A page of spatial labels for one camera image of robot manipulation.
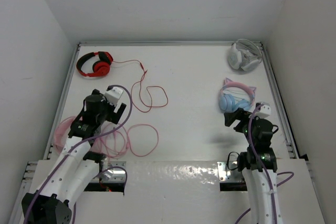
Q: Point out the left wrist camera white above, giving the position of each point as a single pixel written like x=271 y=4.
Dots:
x=113 y=95

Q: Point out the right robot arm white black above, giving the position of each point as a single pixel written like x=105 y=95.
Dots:
x=258 y=165

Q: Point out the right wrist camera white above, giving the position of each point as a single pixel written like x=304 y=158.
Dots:
x=263 y=110

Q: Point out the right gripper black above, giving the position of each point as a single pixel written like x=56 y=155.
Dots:
x=240 y=113

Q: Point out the white grey headphones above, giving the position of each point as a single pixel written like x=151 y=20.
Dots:
x=244 y=55

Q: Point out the red black headphones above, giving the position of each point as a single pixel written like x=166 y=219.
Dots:
x=100 y=68

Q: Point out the white front cover board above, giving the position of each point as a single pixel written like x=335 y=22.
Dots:
x=188 y=192

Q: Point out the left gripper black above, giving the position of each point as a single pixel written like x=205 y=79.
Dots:
x=113 y=116

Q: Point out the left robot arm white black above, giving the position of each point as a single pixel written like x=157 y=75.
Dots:
x=55 y=198

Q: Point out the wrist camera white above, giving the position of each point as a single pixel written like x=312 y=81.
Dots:
x=113 y=95
x=263 y=110

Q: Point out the aluminium frame rail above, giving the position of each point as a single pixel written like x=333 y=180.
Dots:
x=190 y=128

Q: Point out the blue pink cat-ear headphones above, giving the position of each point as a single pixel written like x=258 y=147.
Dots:
x=229 y=103

